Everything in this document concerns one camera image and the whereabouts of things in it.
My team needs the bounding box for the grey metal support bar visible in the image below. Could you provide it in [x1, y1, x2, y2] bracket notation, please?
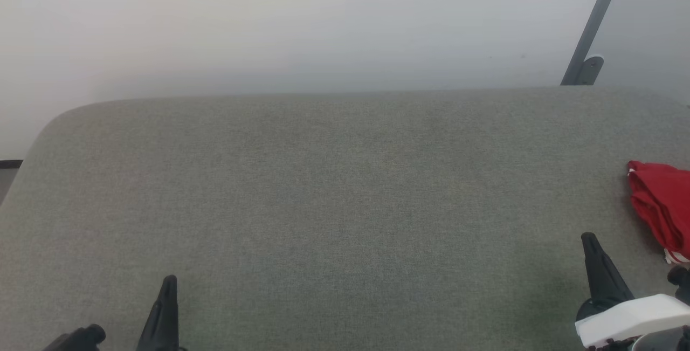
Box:
[560, 0, 630, 86]

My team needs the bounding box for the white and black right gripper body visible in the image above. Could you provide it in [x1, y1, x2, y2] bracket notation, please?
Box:
[575, 293, 690, 351]

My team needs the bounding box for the grey fabric sofa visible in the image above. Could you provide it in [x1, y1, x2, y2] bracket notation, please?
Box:
[0, 86, 690, 351]

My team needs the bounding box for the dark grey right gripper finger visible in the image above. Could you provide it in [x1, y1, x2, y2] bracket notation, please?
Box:
[667, 266, 690, 305]
[580, 232, 636, 308]

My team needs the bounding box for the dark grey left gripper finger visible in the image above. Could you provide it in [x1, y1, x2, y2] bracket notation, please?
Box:
[42, 324, 107, 351]
[136, 274, 180, 351]

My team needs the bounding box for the red and white basketball jersey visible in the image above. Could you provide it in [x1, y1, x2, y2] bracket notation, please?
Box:
[626, 160, 690, 264]

